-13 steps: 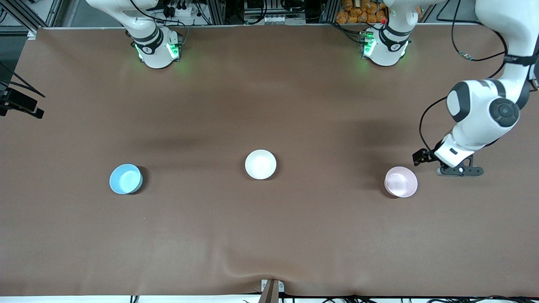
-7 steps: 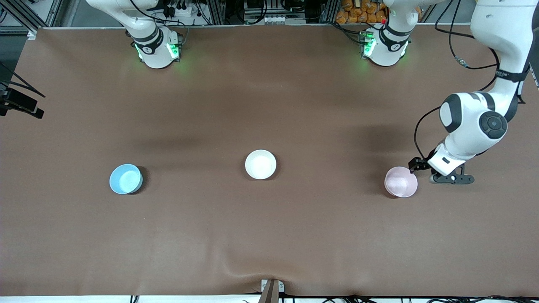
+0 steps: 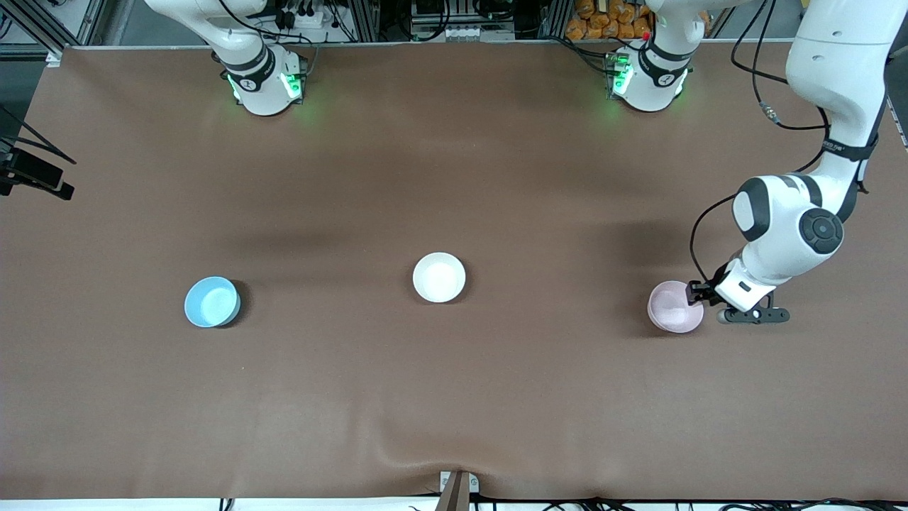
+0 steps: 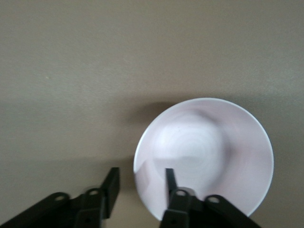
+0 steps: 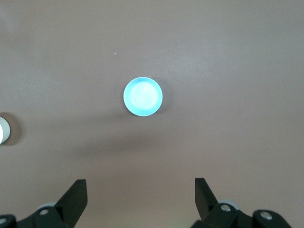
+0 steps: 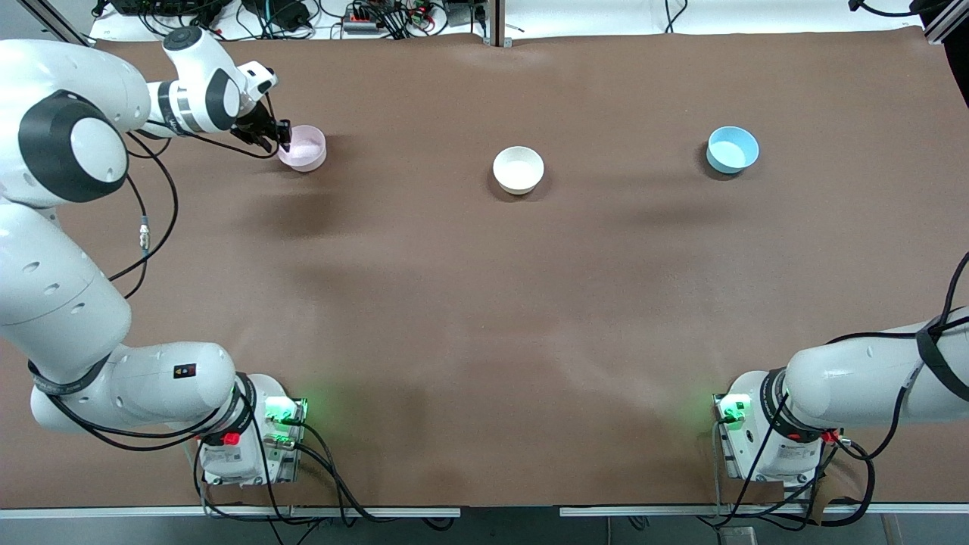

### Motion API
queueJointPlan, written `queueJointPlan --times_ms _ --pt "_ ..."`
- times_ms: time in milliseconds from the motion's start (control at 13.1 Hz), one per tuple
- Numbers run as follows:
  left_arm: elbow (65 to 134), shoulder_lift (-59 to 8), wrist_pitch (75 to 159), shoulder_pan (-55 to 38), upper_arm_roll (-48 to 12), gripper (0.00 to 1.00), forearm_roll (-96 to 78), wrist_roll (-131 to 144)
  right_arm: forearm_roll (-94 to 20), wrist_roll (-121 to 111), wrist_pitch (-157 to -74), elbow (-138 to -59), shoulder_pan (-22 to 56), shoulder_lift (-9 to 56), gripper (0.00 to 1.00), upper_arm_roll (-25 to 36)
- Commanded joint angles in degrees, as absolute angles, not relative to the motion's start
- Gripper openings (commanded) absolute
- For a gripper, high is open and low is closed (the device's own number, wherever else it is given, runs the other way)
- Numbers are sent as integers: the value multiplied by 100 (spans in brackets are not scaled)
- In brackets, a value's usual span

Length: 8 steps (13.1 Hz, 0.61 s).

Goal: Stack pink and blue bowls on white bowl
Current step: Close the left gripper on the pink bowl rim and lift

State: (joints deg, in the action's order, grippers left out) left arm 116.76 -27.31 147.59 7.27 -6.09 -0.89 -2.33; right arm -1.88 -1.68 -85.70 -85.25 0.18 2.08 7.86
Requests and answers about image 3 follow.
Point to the light blue bowl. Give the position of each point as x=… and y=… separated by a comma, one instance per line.
x=211, y=302

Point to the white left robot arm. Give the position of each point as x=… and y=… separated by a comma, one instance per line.
x=837, y=42

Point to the white bowl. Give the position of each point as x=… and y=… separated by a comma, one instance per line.
x=439, y=277

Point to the pale pink bowl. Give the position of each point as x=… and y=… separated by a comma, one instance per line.
x=670, y=309

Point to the white power strip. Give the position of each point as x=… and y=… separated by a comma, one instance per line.
x=308, y=15

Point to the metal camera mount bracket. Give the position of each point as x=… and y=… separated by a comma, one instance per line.
x=459, y=490

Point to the aluminium frame profile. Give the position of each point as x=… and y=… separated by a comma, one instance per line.
x=363, y=20
x=557, y=18
x=42, y=28

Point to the brown table mat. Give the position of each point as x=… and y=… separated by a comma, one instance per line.
x=454, y=390

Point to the pile of orange packaged goods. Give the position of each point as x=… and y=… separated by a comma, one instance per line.
x=610, y=20

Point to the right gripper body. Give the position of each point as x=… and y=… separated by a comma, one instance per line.
x=32, y=172

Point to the white terminal block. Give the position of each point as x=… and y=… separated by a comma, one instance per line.
x=461, y=33

